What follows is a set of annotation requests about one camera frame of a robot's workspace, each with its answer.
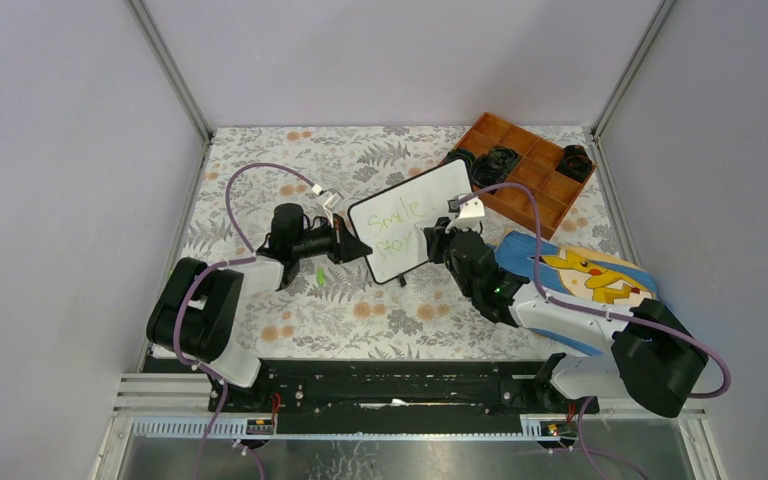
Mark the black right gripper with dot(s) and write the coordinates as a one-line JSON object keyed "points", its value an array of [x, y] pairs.
{"points": [[436, 237]]}

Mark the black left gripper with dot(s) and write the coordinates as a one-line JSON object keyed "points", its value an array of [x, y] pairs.
{"points": [[344, 245]]}

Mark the white whiteboard black frame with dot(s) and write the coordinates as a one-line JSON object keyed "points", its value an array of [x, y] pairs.
{"points": [[391, 222]]}

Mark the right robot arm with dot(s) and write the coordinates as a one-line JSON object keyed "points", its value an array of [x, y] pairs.
{"points": [[643, 353]]}

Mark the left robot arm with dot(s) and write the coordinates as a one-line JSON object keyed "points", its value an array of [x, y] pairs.
{"points": [[195, 312]]}

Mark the black rings left compartment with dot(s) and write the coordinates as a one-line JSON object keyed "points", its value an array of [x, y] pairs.
{"points": [[458, 156]]}

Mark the black rings compartment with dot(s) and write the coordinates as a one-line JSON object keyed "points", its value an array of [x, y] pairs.
{"points": [[575, 160], [496, 166], [458, 156]]}

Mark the black rings middle compartment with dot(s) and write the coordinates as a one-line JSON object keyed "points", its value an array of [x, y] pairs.
{"points": [[496, 166]]}

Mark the orange wooden compartment tray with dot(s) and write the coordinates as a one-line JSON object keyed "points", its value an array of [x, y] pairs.
{"points": [[498, 151]]}

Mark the floral tablecloth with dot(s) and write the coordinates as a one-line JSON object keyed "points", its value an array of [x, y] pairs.
{"points": [[251, 170]]}

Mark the black rings right compartment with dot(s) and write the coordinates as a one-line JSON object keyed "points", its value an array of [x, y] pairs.
{"points": [[575, 160]]}

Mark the blue Pikachu cloth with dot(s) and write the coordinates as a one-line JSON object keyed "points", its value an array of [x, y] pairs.
{"points": [[576, 275]]}

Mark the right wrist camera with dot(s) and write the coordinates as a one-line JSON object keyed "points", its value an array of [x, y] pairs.
{"points": [[469, 213]]}

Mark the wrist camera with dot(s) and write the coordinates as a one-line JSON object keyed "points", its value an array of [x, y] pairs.
{"points": [[469, 213], [327, 202]]}

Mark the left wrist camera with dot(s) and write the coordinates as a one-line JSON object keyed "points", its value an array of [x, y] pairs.
{"points": [[327, 202]]}

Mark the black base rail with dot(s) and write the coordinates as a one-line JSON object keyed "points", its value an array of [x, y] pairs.
{"points": [[399, 396]]}

